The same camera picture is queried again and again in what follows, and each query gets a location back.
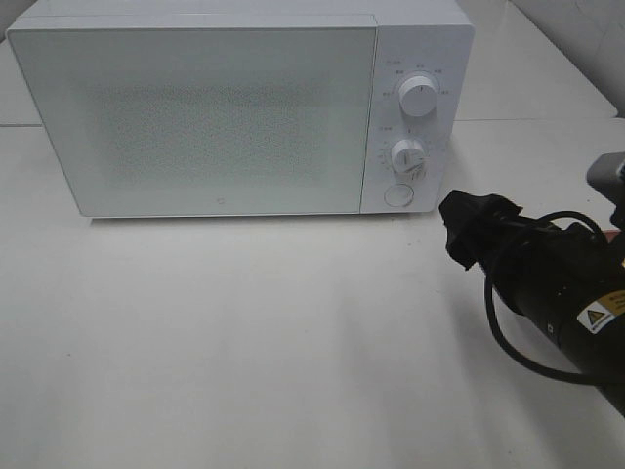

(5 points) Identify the white microwave door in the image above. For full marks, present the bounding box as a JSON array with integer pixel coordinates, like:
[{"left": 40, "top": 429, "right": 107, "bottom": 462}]
[{"left": 9, "top": 27, "right": 376, "bottom": 218}]

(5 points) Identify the white microwave oven body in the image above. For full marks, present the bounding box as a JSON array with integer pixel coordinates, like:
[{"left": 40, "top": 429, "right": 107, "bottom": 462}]
[{"left": 6, "top": 1, "right": 475, "bottom": 217}]

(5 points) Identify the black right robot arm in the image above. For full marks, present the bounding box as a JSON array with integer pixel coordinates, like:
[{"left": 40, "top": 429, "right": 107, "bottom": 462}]
[{"left": 438, "top": 190, "right": 624, "bottom": 412}]

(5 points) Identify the lower white timer knob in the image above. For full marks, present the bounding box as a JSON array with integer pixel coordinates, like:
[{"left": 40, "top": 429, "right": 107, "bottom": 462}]
[{"left": 391, "top": 140, "right": 426, "bottom": 174}]

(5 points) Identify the round white door button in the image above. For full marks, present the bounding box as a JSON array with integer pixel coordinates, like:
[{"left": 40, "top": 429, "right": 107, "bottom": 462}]
[{"left": 384, "top": 184, "right": 414, "bottom": 208}]

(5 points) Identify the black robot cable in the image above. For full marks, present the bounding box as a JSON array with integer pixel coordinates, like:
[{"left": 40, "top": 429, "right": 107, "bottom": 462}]
[{"left": 482, "top": 210, "right": 606, "bottom": 378}]

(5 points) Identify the upper white power knob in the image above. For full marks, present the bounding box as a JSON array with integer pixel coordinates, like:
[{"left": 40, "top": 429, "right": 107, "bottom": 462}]
[{"left": 397, "top": 73, "right": 438, "bottom": 117}]

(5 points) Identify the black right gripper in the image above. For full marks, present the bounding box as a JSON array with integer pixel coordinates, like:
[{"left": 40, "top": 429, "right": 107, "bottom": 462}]
[{"left": 438, "top": 190, "right": 562, "bottom": 313}]

